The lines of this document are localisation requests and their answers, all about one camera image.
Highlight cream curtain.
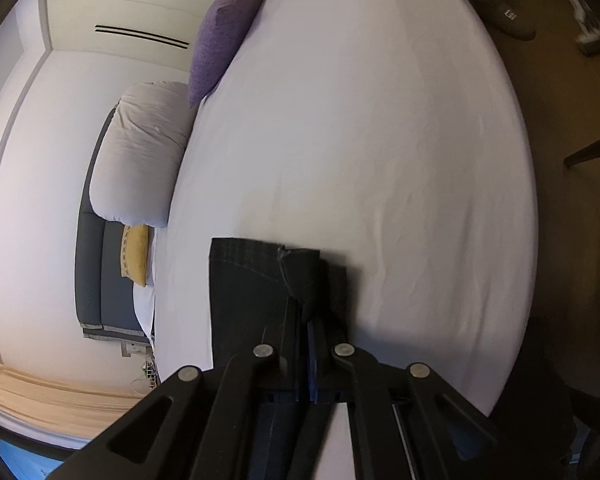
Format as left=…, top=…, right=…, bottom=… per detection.
left=0, top=366, right=147, bottom=443

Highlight dark chair leg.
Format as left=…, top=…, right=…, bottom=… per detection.
left=563, top=132, right=600, bottom=169

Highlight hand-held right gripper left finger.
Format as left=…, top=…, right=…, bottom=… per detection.
left=62, top=300, right=309, bottom=480

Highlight black pants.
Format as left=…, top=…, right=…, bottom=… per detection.
left=207, top=237, right=351, bottom=480

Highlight person's brown shoe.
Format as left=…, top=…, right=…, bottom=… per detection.
left=475, top=0, right=537, bottom=41

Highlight wire basket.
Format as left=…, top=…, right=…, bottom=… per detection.
left=130, top=352, right=161, bottom=391

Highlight yellow pillow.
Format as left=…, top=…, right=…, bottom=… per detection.
left=120, top=225, right=151, bottom=287

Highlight purple pillow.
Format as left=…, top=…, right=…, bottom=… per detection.
left=188, top=0, right=272, bottom=108

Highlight folded white duvet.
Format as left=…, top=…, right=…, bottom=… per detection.
left=89, top=81, right=198, bottom=228

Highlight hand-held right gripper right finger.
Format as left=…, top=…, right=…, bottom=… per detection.
left=308, top=310, right=528, bottom=480

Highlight white wardrobe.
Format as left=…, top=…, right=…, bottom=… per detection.
left=44, top=0, right=292, bottom=86

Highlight bed with white sheet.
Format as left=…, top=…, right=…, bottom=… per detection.
left=152, top=0, right=539, bottom=480

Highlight grey padded headboard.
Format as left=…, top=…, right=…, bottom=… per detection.
left=74, top=102, right=154, bottom=344

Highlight white pillow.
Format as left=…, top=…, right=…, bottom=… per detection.
left=132, top=230, right=157, bottom=343

